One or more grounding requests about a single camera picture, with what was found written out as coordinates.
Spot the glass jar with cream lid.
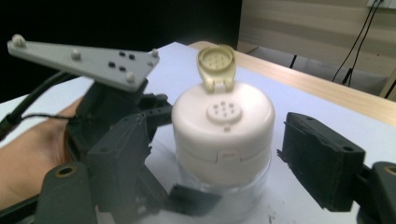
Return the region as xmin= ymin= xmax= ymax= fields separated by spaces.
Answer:
xmin=171 ymin=44 xmax=276 ymax=222

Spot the dark curtain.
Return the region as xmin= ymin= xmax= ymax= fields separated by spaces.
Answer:
xmin=0 ymin=0 xmax=244 ymax=105

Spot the thick black gripper cable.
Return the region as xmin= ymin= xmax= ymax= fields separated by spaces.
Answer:
xmin=0 ymin=70 xmax=75 ymax=142

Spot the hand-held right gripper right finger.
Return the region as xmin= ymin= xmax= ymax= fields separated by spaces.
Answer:
xmin=276 ymin=111 xmax=367 ymax=213

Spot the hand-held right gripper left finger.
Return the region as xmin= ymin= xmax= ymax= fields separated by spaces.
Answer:
xmin=87 ymin=113 xmax=153 ymax=217

